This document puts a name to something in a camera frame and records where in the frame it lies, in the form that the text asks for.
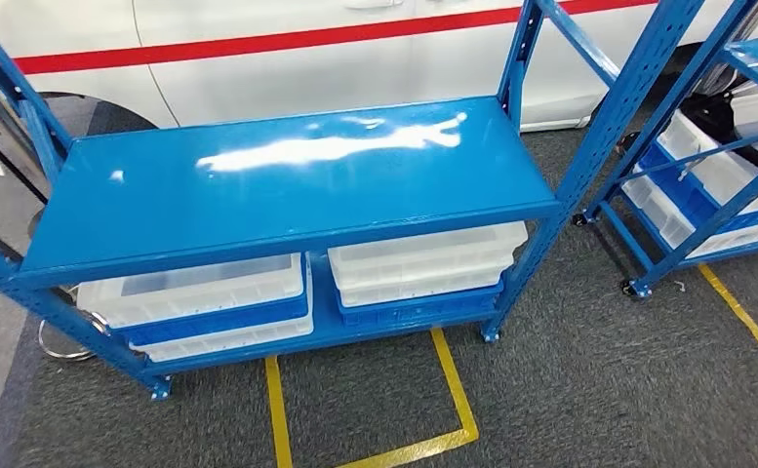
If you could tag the white car with red stripe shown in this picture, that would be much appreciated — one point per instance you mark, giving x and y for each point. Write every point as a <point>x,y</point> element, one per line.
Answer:
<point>288,77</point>

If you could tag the black curved plastic part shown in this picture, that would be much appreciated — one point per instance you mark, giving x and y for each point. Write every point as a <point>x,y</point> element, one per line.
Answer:
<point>714,116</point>

